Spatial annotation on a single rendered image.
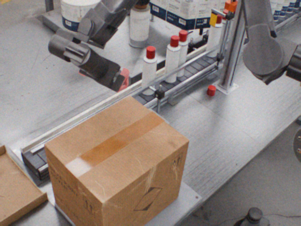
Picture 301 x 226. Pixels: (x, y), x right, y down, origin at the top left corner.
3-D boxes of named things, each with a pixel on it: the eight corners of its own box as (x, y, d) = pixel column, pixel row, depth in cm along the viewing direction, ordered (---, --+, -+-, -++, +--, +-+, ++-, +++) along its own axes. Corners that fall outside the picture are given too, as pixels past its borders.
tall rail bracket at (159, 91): (149, 108, 154) (152, 76, 143) (162, 118, 151) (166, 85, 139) (143, 112, 152) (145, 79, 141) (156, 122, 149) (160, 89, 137)
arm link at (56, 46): (94, 20, 89) (112, 29, 97) (58, 5, 94) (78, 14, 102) (74, 68, 91) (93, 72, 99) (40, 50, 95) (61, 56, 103)
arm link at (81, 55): (80, 67, 91) (92, 46, 92) (59, 56, 94) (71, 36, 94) (93, 76, 98) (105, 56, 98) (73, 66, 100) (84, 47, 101)
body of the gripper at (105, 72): (92, 53, 107) (79, 43, 100) (122, 66, 103) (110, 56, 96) (81, 73, 107) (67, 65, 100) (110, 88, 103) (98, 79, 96)
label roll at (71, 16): (102, 34, 182) (102, 6, 172) (59, 33, 180) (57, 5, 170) (105, 13, 196) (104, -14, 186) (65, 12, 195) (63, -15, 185)
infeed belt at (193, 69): (281, 13, 218) (284, 6, 215) (294, 19, 214) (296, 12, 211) (24, 162, 130) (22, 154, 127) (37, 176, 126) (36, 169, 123)
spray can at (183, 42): (177, 69, 166) (183, 27, 152) (186, 74, 163) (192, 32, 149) (168, 73, 163) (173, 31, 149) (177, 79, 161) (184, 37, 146)
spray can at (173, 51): (169, 74, 163) (174, 32, 149) (178, 80, 160) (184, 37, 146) (160, 79, 160) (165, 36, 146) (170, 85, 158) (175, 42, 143)
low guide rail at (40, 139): (222, 38, 183) (223, 34, 182) (224, 39, 183) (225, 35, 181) (21, 150, 126) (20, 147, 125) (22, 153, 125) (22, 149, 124)
